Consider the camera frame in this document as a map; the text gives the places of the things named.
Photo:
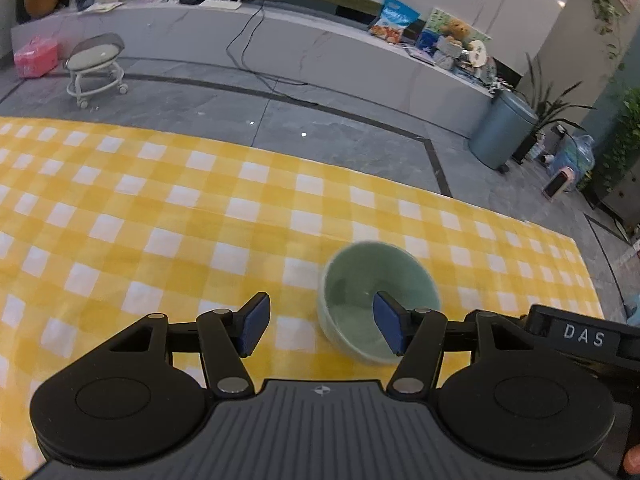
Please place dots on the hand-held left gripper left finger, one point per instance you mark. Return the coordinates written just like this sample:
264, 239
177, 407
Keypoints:
255, 325

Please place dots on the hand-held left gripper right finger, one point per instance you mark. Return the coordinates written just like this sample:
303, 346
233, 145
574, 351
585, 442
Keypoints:
390, 322

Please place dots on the pale green ceramic bowl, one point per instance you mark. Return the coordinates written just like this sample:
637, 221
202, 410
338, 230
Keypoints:
360, 285

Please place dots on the person's right hand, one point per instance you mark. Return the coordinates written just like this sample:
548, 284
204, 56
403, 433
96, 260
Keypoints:
631, 461

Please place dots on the yellow checked tablecloth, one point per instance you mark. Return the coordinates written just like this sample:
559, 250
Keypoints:
150, 220

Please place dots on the small pink heater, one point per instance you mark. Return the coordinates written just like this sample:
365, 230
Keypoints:
562, 182

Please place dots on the large water bottle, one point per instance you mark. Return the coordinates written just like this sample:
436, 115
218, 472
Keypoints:
580, 152

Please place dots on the grey trash can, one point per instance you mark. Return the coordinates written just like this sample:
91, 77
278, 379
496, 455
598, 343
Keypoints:
500, 130

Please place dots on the bushy green plant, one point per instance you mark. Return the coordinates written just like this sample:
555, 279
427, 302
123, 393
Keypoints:
627, 130

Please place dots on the long-leaved potted plant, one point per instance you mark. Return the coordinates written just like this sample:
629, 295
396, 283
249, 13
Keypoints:
550, 114

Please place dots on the white marble counter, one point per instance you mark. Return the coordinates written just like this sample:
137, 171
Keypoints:
325, 55

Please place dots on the brown teddy bear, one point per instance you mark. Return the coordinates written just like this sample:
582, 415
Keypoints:
455, 30

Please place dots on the blue snack bag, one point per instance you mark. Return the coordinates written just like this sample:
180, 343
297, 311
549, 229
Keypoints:
392, 20

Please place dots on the green picture board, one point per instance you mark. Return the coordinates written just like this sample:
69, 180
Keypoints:
435, 17

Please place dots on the grey rolling stool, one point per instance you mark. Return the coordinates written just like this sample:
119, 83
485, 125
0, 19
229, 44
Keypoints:
97, 52

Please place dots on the pink box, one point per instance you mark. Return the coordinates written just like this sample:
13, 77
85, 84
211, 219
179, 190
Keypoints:
35, 57

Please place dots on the hanging green vine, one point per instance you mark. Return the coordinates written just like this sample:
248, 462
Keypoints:
602, 10

